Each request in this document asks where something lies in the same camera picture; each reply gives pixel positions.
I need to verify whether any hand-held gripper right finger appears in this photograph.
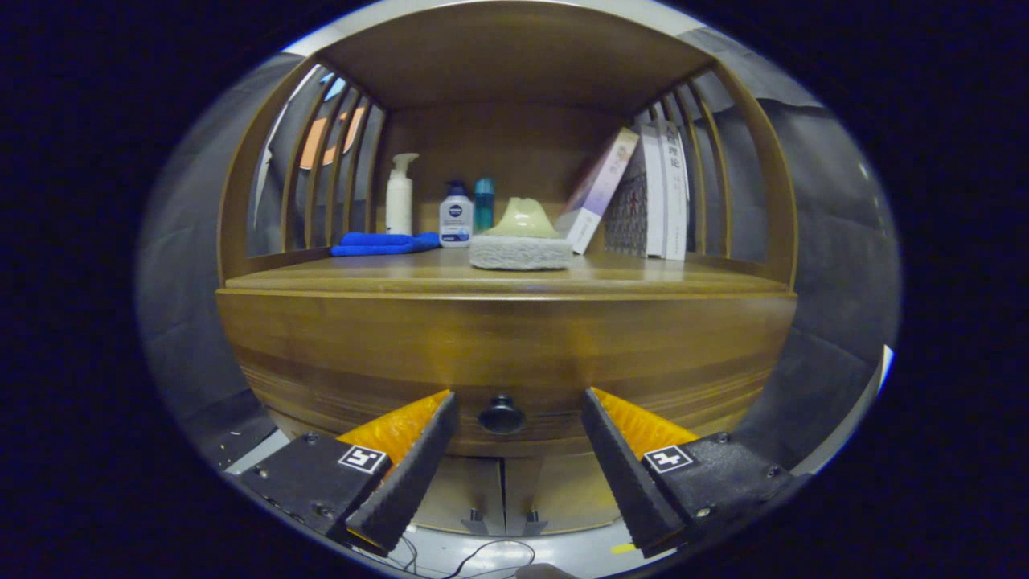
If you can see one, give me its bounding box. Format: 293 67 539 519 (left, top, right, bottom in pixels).
579 387 811 560

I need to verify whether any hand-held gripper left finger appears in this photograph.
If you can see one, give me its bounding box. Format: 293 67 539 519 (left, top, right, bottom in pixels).
229 390 461 557

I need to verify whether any wooden drawer with dark knob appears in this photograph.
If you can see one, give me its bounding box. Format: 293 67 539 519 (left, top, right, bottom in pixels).
215 291 798 459

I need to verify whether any grey and yellow scrub sponge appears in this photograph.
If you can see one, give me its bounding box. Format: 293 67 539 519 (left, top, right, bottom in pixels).
469 198 573 272

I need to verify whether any wooden cabinet door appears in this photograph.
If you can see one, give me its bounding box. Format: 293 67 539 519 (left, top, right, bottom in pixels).
502 454 632 536
410 457 507 536

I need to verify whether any wooden countertop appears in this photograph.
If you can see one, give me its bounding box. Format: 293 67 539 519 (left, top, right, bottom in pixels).
225 245 793 297

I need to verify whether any wooden cabinet with slatted shelf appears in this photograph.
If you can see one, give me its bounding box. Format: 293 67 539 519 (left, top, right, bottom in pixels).
215 0 801 538

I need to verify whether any blue folded cloth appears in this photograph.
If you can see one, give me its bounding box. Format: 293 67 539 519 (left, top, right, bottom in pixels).
330 232 443 257

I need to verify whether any white lotion bottle blue cap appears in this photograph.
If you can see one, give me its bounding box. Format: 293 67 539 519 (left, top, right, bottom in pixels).
439 181 475 248

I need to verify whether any patterned cover book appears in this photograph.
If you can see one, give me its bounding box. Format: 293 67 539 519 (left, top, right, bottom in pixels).
603 157 649 257

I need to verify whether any white pump bottle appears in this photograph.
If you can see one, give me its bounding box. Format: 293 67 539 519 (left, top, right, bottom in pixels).
385 153 420 236

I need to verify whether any slim teal bottle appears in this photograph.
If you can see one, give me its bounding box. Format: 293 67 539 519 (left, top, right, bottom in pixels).
474 178 496 236

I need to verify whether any purple cover book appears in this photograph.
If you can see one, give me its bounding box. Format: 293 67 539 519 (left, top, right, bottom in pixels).
556 127 641 255

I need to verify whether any black cable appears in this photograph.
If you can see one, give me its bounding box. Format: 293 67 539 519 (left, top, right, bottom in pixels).
398 535 538 579

